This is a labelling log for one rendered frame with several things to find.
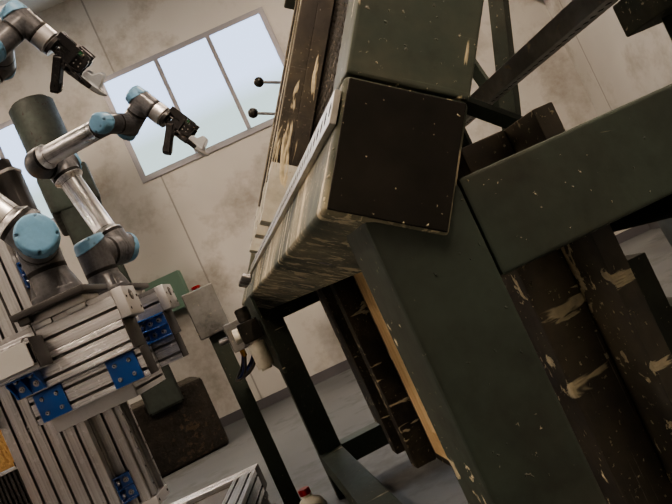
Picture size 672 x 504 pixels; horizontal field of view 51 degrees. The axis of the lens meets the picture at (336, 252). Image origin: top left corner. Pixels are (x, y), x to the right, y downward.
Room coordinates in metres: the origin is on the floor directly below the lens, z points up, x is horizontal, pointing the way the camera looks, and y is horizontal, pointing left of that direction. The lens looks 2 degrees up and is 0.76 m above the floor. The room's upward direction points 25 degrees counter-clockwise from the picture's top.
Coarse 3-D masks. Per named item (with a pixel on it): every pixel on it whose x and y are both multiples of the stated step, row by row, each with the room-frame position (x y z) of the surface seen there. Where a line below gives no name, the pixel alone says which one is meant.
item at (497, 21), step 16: (496, 0) 1.91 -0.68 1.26; (496, 16) 1.91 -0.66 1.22; (496, 32) 1.91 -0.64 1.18; (496, 48) 1.91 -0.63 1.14; (512, 48) 1.91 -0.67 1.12; (496, 64) 1.91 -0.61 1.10; (480, 80) 2.92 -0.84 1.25; (512, 96) 1.88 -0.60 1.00; (480, 112) 1.34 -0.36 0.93; (496, 112) 1.34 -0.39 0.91; (512, 112) 1.36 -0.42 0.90; (464, 144) 1.89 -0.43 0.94
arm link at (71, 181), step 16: (64, 160) 2.69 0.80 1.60; (80, 160) 2.77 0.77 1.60; (64, 176) 2.68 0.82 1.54; (80, 176) 2.73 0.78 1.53; (80, 192) 2.69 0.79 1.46; (80, 208) 2.68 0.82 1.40; (96, 208) 2.69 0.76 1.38; (96, 224) 2.67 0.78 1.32; (112, 224) 2.68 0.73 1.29; (128, 240) 2.68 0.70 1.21; (128, 256) 2.67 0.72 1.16
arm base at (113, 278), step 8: (112, 264) 2.55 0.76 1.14; (96, 272) 2.52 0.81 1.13; (104, 272) 2.52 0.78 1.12; (112, 272) 2.54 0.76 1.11; (120, 272) 2.58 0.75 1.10; (88, 280) 2.54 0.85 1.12; (96, 280) 2.52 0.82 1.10; (104, 280) 2.51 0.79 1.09; (112, 280) 2.52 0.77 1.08; (120, 280) 2.54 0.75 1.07; (112, 288) 2.51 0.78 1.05
